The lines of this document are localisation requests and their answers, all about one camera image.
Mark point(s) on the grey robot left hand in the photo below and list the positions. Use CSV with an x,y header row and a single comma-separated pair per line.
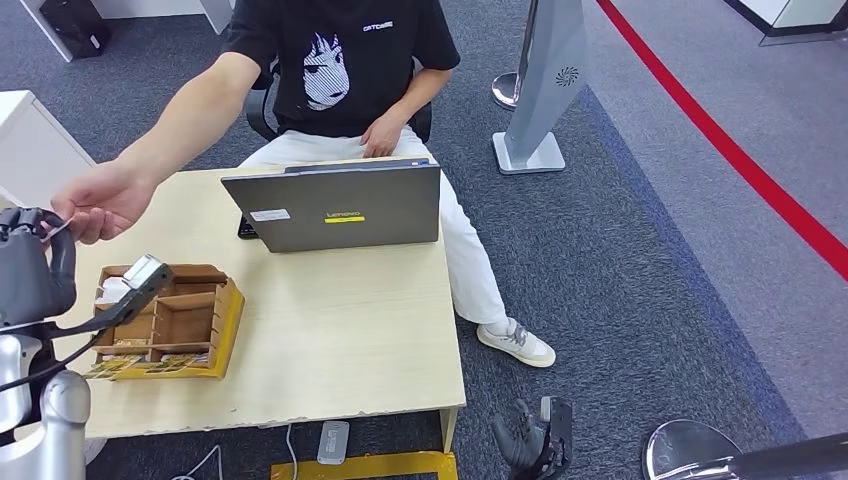
x,y
33,272

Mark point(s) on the person's left hand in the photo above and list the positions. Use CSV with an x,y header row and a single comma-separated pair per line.
x,y
384,136

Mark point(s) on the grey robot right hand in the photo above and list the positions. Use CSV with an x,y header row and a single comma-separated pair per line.
x,y
520,440

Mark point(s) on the person's right hand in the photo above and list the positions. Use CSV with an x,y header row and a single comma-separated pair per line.
x,y
106,199

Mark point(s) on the person's left forearm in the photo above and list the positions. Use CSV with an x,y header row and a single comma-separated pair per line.
x,y
420,96

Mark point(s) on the person's right forearm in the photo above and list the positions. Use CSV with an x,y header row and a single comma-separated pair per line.
x,y
192,119

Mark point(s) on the person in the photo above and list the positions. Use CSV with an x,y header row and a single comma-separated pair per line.
x,y
371,66

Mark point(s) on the person's white shoe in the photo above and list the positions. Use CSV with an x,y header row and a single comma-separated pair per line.
x,y
520,343

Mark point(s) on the grey card reader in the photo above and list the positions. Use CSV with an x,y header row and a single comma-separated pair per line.
x,y
333,442

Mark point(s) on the white cabinet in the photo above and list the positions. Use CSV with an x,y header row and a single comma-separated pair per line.
x,y
33,152

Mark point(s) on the grey laptop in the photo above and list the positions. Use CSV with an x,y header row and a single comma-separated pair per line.
x,y
331,205

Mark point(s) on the black office chair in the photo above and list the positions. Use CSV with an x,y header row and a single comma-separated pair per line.
x,y
255,116

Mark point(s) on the small black device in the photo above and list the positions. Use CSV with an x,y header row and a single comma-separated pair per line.
x,y
246,228

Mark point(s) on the wooden organizer box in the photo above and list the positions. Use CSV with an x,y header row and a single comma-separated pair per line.
x,y
199,318

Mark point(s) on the chrome round stanchion base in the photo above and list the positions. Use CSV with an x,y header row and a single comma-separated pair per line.
x,y
682,447

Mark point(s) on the grey kiosk stand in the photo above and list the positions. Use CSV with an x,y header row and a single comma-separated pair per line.
x,y
543,79

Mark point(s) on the black computer tower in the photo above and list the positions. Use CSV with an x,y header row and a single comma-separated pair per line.
x,y
73,26

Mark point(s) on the dark metal pole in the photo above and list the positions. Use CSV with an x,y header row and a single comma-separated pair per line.
x,y
795,457

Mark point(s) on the white platform with dark edge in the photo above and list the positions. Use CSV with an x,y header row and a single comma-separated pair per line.
x,y
795,10

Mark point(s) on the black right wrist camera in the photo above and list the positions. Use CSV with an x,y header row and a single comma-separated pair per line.
x,y
560,430

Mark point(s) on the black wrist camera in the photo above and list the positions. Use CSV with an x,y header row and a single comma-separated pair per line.
x,y
142,281
560,430

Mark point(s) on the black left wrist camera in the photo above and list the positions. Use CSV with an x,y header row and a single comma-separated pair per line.
x,y
142,281

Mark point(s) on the chrome stanchion post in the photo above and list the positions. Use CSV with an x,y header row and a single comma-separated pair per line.
x,y
505,89

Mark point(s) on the yellow taped floor frame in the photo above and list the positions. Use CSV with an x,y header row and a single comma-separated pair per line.
x,y
364,467

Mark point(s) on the white desk frame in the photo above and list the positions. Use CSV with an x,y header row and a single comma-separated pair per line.
x,y
132,6

